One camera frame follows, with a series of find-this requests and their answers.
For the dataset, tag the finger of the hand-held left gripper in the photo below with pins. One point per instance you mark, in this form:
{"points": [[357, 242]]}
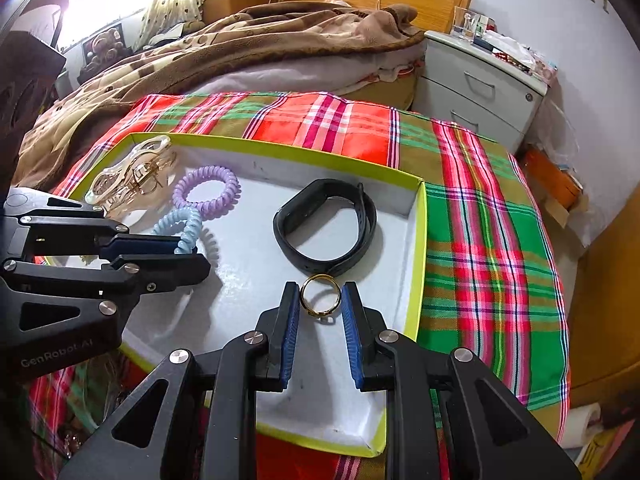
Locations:
{"points": [[142, 245], [170, 272]]}

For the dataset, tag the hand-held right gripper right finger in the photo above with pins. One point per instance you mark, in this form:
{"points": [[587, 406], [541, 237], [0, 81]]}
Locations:
{"points": [[352, 337]]}

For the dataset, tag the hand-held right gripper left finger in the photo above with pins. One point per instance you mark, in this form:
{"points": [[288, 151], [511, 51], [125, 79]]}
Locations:
{"points": [[290, 332]]}

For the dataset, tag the yellow-green cardboard box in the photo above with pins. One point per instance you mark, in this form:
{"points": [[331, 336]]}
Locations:
{"points": [[250, 280]]}

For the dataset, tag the clear pink hair claw clip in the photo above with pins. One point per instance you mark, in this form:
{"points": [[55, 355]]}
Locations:
{"points": [[130, 175]]}

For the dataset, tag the black wristband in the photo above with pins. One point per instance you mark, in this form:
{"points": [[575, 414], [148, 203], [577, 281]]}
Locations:
{"points": [[367, 220]]}

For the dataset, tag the colourful plaid cloth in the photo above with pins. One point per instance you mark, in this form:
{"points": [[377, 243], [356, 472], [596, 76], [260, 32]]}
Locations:
{"points": [[480, 240]]}

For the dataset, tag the dark chair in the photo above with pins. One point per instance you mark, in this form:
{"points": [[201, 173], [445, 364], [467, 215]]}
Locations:
{"points": [[30, 85]]}

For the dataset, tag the brown teddy bear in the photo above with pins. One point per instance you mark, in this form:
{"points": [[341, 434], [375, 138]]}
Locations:
{"points": [[105, 45]]}

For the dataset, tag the brown patterned blanket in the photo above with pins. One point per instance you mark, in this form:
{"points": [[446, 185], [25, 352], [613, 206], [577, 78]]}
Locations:
{"points": [[210, 45]]}

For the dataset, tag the white paper roll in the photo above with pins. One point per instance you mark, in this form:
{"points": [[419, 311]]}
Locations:
{"points": [[582, 425]]}

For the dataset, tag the spotted curtain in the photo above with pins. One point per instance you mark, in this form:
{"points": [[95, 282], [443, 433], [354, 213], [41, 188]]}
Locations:
{"points": [[170, 0]]}

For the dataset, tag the orange box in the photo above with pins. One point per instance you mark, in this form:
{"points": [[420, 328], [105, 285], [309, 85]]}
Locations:
{"points": [[552, 177]]}

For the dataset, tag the wooden door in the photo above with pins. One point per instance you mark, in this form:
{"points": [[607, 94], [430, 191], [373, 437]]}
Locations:
{"points": [[612, 320]]}

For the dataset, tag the yellow package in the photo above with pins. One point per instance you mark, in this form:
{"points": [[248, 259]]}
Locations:
{"points": [[602, 455]]}

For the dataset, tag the grey nightstand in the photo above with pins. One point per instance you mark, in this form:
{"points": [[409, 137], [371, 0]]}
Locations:
{"points": [[480, 90]]}

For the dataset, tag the white plastic bag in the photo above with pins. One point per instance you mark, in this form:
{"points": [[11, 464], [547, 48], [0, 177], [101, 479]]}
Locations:
{"points": [[510, 47]]}

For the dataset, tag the clear glass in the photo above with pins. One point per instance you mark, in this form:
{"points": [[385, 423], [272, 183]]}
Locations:
{"points": [[464, 22]]}

